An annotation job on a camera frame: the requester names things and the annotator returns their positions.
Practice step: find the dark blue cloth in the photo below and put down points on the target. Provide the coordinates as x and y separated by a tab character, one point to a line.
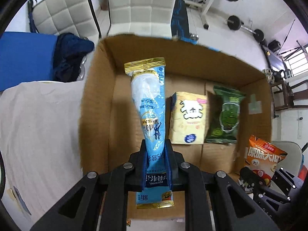
71	55

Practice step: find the yellow snack packet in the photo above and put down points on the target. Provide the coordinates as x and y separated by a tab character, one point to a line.
189	120

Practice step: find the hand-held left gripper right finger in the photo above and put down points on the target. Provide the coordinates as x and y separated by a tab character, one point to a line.
169	166

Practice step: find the wooden chair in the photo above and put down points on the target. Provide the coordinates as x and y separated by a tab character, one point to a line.
287	96

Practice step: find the orange snack bag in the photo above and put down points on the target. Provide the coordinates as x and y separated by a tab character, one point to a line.
263	154

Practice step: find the white weight bench frame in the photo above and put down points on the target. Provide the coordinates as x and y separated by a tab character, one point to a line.
204	4

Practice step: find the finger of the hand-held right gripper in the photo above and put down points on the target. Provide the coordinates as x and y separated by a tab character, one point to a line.
250	176
287	176

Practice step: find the small candy wrapper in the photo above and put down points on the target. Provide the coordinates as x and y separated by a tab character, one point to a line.
128	222

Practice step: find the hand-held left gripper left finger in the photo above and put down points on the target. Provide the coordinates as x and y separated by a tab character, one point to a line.
144	166

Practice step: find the blue mat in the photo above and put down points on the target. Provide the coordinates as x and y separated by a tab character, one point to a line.
26	57

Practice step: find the green snack packet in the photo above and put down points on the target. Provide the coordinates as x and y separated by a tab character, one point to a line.
225	115

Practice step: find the brown cardboard box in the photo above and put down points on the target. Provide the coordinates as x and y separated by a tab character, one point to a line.
115	115

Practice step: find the light blue stick packet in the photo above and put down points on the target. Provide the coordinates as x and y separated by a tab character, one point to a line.
151	105

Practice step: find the blue black bench pad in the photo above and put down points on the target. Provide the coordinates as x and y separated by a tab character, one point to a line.
179	19

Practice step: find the white cloth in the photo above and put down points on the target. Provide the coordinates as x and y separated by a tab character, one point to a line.
41	137

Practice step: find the grey plastic chair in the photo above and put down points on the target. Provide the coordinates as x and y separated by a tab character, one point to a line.
294	154

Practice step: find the white padded chair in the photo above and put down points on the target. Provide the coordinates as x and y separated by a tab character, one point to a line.
62	12
142	4

